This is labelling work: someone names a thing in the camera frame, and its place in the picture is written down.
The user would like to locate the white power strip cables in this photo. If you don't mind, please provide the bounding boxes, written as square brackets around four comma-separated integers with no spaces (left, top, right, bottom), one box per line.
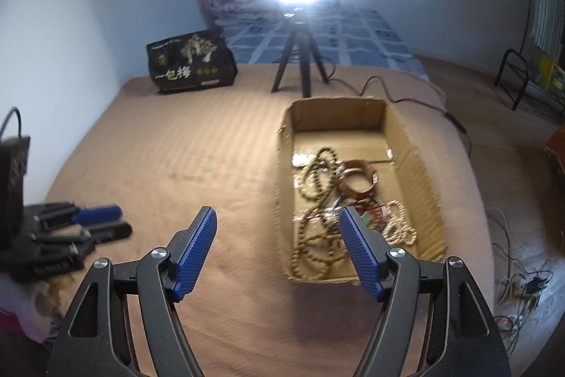
[484,206,562,356]

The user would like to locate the long brown wooden bead necklace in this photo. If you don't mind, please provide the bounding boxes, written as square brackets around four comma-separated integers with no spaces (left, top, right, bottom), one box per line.
[290,145,355,279]

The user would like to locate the blue patterned bedsheet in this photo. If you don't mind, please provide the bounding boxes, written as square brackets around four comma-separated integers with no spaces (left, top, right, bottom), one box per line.
[215,1,429,80]

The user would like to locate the black power cable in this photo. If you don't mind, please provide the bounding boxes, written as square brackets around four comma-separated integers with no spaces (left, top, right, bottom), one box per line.
[326,75,473,157]

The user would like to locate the brown cardboard box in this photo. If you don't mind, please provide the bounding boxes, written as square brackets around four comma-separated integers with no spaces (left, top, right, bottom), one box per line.
[278,98,447,283]

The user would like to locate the red cord jade pendant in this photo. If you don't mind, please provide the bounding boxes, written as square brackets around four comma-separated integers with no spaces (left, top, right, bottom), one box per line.
[352,203,388,231]

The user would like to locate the black tripod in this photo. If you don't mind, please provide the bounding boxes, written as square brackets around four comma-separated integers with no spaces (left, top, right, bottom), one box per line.
[271,8,329,99]

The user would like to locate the black metal rack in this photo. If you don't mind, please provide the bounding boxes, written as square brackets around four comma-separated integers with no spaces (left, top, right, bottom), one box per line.
[493,0,565,126]

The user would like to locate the brown leather bracelets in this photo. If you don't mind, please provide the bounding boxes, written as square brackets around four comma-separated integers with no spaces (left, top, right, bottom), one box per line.
[337,157,381,199]

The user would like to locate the floral pillow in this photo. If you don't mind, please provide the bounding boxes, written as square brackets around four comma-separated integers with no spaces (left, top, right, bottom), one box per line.
[203,0,281,27]

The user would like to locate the white pearl necklace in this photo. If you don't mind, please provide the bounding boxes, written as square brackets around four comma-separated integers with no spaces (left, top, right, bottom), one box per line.
[380,200,419,248]

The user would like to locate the black snack bag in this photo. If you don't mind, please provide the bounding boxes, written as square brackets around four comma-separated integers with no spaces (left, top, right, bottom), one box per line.
[145,29,238,95]

